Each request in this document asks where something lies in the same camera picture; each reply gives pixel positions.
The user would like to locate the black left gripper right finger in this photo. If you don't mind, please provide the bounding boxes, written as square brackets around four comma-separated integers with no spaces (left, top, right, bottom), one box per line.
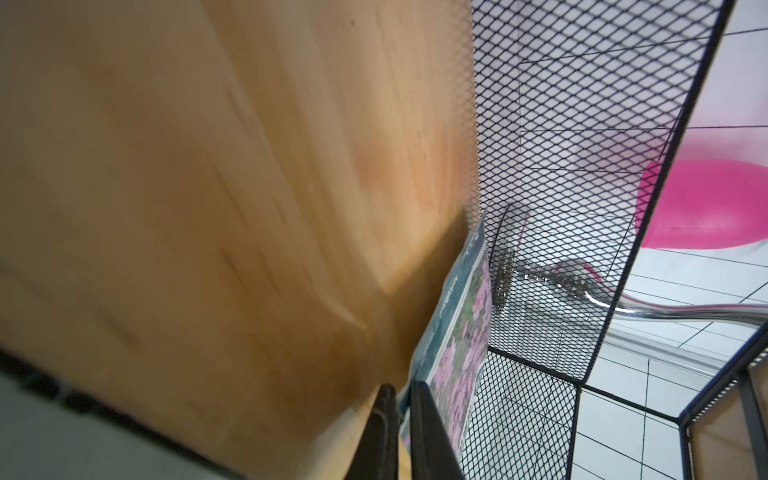
[410,381,464,480]

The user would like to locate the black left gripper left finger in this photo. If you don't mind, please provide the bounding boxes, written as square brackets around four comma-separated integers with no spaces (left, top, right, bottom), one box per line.
[345,384,399,480]

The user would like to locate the purple flower seed bag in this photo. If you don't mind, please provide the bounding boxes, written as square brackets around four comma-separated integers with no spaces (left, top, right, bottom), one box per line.
[408,220,492,455]

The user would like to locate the black wire wooden shelf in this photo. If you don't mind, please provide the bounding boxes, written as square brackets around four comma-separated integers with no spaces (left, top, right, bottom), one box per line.
[1,1,735,479]

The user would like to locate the chrome glass holder stand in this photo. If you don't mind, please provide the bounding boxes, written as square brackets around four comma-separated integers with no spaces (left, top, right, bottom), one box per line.
[491,203,767,328]

